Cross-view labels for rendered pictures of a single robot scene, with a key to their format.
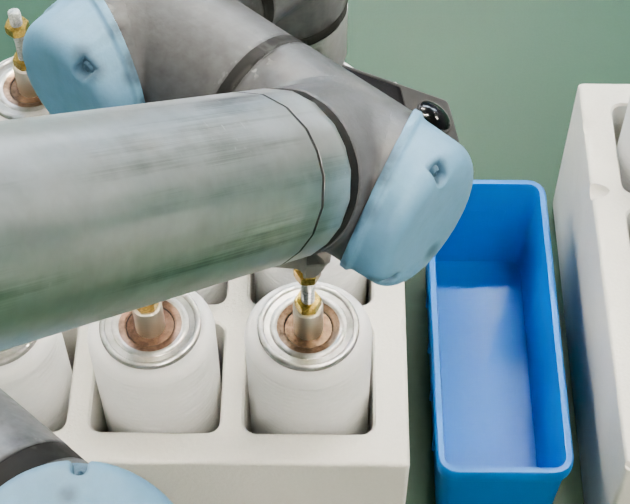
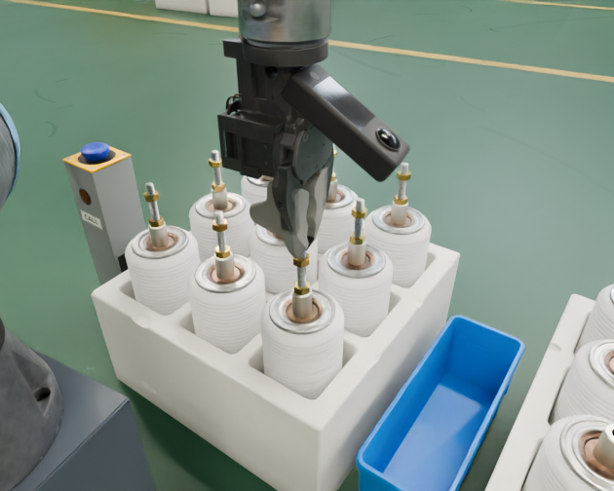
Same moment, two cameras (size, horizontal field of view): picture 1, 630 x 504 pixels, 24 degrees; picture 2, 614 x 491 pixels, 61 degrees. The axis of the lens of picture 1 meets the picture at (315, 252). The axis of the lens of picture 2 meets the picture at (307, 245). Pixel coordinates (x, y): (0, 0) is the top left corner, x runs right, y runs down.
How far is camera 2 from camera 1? 0.61 m
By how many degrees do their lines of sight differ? 31
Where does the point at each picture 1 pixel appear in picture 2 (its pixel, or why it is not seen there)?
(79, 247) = not seen: outside the picture
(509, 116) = (537, 328)
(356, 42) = (471, 267)
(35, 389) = (161, 284)
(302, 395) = (274, 346)
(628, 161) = (584, 340)
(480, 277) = (471, 394)
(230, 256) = not seen: outside the picture
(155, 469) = (190, 358)
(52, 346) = (177, 264)
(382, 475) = (304, 431)
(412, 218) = not seen: outside the picture
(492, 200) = (490, 343)
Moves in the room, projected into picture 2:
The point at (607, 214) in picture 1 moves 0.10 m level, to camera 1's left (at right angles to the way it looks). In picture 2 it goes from (553, 361) to (471, 328)
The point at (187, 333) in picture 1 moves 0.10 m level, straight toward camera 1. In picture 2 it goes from (238, 283) to (188, 337)
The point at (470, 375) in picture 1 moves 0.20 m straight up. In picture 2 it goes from (432, 439) to (455, 338)
